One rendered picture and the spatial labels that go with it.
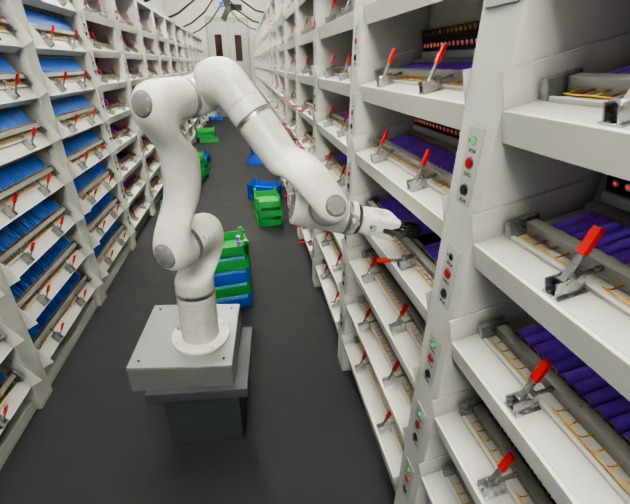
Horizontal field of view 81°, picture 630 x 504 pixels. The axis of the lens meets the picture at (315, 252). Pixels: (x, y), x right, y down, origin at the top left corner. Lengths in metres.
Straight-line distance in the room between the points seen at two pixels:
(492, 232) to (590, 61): 0.26
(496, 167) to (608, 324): 0.25
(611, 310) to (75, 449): 1.59
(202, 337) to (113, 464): 0.54
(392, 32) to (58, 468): 1.74
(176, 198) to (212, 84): 0.31
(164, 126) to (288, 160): 0.30
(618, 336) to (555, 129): 0.23
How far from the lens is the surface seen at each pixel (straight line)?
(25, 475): 1.70
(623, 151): 0.47
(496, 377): 0.70
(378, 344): 1.31
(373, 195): 1.32
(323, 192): 0.78
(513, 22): 0.61
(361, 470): 1.45
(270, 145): 0.86
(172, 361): 1.29
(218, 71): 0.90
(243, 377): 1.32
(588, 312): 0.53
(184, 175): 1.03
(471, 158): 0.64
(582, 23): 0.65
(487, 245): 0.64
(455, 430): 0.87
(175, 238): 1.06
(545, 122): 0.54
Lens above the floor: 1.21
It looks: 27 degrees down
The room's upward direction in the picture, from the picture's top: 1 degrees clockwise
